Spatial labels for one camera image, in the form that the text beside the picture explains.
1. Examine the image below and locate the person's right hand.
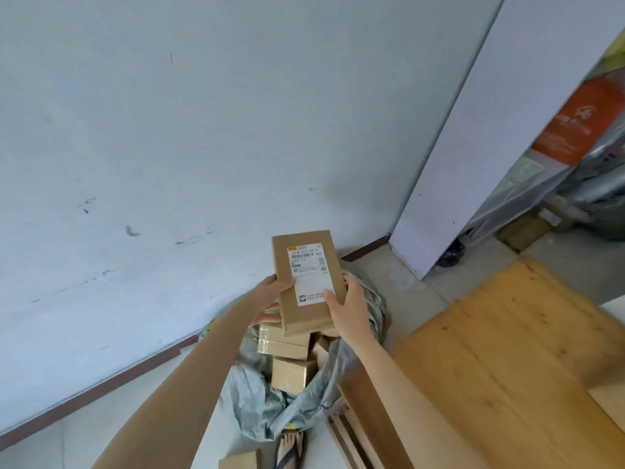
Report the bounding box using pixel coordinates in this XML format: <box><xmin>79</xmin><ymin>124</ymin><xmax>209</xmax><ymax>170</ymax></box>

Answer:
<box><xmin>322</xmin><ymin>272</ymin><xmax>380</xmax><ymax>347</ymax></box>

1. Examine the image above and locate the person's left hand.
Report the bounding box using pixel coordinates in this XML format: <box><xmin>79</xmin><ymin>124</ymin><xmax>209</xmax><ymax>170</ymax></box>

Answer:
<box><xmin>243</xmin><ymin>274</ymin><xmax>296</xmax><ymax>330</ymax></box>

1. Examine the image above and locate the large labelled box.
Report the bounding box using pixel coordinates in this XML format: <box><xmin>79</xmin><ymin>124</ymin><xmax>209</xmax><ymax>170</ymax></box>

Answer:
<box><xmin>271</xmin><ymin>230</ymin><xmax>348</xmax><ymax>337</ymax></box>

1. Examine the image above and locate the heap of sorted cardboard boxes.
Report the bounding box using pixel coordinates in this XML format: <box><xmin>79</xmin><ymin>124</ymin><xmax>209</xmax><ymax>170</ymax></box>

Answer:
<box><xmin>256</xmin><ymin>322</ymin><xmax>342</xmax><ymax>396</ymax></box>

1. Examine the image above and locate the grey sack of scanned boxes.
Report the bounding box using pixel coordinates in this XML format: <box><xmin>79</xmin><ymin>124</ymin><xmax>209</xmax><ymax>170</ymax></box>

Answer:
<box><xmin>197</xmin><ymin>261</ymin><xmax>391</xmax><ymax>443</ymax></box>

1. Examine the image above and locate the plain small cardboard box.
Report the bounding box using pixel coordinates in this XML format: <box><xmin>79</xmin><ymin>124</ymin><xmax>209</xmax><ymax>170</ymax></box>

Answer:
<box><xmin>218</xmin><ymin>449</ymin><xmax>264</xmax><ymax>469</ymax></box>

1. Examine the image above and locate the double-layer cardboard box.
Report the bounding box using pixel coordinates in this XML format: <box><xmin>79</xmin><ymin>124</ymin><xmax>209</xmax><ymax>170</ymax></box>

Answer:
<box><xmin>588</xmin><ymin>373</ymin><xmax>625</xmax><ymax>433</ymax></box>

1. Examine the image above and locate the person's left forearm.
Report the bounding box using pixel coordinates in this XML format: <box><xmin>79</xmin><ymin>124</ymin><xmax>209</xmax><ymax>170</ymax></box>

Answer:
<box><xmin>92</xmin><ymin>300</ymin><xmax>255</xmax><ymax>469</ymax></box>

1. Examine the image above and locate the person's right forearm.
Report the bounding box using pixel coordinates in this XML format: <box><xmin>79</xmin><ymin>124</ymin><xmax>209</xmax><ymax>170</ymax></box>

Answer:
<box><xmin>351</xmin><ymin>334</ymin><xmax>489</xmax><ymax>469</ymax></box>

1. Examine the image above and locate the person's foot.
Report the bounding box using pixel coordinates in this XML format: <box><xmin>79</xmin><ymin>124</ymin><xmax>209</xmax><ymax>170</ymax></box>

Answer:
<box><xmin>281</xmin><ymin>432</ymin><xmax>305</xmax><ymax>464</ymax></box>

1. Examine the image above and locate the flattened cardboard sheet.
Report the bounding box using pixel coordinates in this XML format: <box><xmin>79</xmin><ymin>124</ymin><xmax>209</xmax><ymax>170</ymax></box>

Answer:
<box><xmin>497</xmin><ymin>214</ymin><xmax>553</xmax><ymax>253</ymax></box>

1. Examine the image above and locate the small black floor object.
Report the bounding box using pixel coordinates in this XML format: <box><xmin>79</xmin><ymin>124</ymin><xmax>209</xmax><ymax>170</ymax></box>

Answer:
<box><xmin>437</xmin><ymin>238</ymin><xmax>467</xmax><ymax>268</ymax></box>

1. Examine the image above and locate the wooden table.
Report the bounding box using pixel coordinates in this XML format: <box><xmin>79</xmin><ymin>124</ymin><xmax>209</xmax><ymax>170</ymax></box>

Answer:
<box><xmin>324</xmin><ymin>256</ymin><xmax>625</xmax><ymax>469</ymax></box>

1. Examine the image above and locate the black flip-flop sandal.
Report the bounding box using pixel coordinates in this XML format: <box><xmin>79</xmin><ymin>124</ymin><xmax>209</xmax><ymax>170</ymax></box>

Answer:
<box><xmin>272</xmin><ymin>429</ymin><xmax>307</xmax><ymax>469</ymax></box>

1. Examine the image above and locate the clear plastic storage bin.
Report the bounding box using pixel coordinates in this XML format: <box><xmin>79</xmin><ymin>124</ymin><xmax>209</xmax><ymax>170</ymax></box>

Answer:
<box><xmin>468</xmin><ymin>153</ymin><xmax>577</xmax><ymax>240</ymax></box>

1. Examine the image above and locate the taped floor carton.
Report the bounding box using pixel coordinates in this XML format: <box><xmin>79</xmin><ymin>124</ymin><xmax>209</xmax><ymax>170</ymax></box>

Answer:
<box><xmin>536</xmin><ymin>202</ymin><xmax>577</xmax><ymax>233</ymax></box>

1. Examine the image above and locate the grey plastic sack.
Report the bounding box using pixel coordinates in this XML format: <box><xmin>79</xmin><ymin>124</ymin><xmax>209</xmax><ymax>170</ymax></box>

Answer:
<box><xmin>556</xmin><ymin>126</ymin><xmax>625</xmax><ymax>240</ymax></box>

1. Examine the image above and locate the orange paper bag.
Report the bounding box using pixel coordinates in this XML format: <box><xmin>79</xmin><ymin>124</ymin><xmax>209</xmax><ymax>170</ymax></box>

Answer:
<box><xmin>531</xmin><ymin>75</ymin><xmax>625</xmax><ymax>167</ymax></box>

